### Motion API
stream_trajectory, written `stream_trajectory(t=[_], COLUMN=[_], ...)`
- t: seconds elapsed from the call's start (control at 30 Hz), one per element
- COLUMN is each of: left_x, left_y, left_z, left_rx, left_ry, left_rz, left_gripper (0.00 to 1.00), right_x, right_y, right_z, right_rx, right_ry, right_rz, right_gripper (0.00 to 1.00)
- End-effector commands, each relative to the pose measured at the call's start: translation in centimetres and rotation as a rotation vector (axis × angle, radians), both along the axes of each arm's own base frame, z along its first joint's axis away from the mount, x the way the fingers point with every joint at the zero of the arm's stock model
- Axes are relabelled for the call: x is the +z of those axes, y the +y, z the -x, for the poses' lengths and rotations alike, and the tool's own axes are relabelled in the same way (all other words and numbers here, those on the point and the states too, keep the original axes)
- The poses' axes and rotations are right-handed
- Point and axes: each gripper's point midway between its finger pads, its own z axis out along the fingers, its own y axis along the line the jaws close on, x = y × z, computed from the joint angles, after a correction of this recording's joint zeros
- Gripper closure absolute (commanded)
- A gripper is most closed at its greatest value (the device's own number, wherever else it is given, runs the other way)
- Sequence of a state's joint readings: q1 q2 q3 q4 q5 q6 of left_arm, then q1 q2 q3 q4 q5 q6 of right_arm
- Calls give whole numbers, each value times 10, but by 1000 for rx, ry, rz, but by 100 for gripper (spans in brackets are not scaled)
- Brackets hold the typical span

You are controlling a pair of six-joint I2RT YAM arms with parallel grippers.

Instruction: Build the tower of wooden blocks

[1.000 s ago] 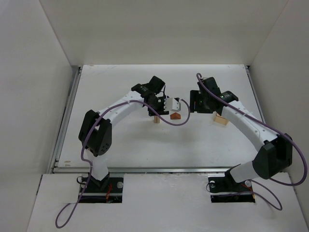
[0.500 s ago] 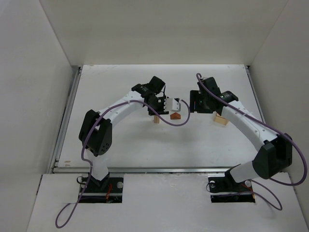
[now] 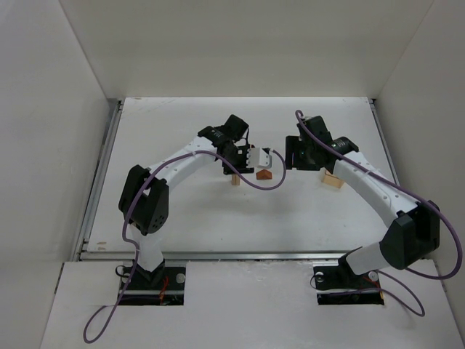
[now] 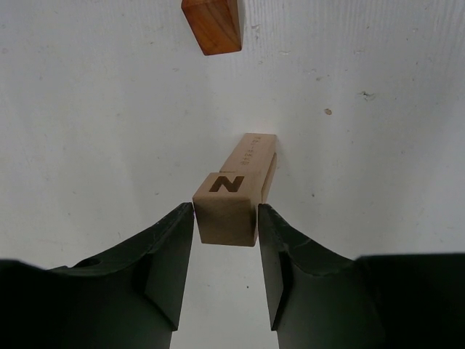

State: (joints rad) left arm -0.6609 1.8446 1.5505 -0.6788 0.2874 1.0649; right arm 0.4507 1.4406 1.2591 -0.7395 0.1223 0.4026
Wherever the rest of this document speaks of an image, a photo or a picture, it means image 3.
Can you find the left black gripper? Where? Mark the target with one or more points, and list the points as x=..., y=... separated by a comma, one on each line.
x=237, y=166

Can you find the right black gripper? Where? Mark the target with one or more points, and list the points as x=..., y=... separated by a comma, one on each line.
x=294, y=154

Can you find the long light wood block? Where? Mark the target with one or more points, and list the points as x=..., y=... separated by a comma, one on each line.
x=233, y=179

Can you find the dark orange triangular block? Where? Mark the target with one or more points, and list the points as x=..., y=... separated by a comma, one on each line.
x=264, y=174

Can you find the wooden box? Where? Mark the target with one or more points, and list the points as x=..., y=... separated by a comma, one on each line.
x=331, y=180

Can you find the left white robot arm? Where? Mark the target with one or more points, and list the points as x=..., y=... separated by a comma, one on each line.
x=144, y=201

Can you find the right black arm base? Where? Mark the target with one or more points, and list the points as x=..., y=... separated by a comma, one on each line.
x=338, y=285

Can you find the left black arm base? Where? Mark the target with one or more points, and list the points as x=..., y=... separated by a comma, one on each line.
x=165, y=286

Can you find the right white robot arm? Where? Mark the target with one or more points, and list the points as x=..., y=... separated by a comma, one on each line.
x=413, y=227

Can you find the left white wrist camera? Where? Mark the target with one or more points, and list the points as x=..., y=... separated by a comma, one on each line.
x=259, y=158

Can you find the aluminium table edge rail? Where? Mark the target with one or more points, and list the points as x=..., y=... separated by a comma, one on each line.
x=372, y=103

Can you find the left aluminium side rail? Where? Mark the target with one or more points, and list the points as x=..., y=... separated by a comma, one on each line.
x=111, y=127

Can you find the front aluminium rail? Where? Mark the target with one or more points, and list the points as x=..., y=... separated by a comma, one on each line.
x=215, y=256

